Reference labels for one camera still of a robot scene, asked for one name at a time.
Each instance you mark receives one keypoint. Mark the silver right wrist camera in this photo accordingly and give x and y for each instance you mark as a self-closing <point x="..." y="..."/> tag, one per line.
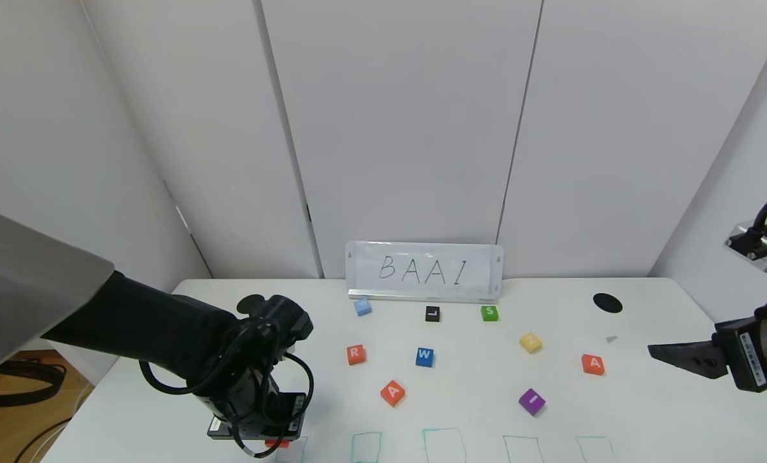
<point x="766" y="247"/>

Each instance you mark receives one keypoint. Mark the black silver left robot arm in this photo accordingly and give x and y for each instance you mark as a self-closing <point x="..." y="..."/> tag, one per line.
<point x="132" y="321"/>

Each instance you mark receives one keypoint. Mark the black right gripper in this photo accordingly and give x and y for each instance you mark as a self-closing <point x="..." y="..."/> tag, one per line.
<point x="747" y="361"/>

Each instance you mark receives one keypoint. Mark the yellow letter Z block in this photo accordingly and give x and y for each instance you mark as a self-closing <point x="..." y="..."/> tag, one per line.
<point x="530" y="343"/>

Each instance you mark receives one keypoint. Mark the green letter S block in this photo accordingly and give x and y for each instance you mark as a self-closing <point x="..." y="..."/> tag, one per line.
<point x="489" y="313"/>

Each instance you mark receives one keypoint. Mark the BAAI sign in acrylic holder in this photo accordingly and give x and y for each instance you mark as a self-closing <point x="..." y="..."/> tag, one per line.
<point x="425" y="270"/>

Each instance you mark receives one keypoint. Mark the purple letter I block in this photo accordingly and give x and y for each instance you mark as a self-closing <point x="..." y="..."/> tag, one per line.
<point x="532" y="402"/>

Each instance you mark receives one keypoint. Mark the blue letter W block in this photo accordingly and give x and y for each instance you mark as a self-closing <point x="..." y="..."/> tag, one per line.
<point x="424" y="357"/>

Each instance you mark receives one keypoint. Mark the orange letter R block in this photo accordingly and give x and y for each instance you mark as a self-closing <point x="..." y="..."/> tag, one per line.
<point x="356" y="354"/>

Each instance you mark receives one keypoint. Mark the black letter L block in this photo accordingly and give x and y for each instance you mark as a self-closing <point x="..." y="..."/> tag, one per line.
<point x="432" y="314"/>

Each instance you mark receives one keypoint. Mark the orange letter A block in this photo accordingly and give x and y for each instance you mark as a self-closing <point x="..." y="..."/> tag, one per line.
<point x="592" y="364"/>
<point x="392" y="393"/>

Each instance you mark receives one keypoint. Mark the light blue letter block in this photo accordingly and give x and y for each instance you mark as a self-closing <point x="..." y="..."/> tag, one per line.
<point x="362" y="307"/>

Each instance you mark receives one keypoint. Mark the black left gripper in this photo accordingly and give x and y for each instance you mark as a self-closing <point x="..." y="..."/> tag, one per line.
<point x="255" y="427"/>

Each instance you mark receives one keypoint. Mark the orange letter B block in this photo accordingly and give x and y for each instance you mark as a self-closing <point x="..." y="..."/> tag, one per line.
<point x="277" y="443"/>

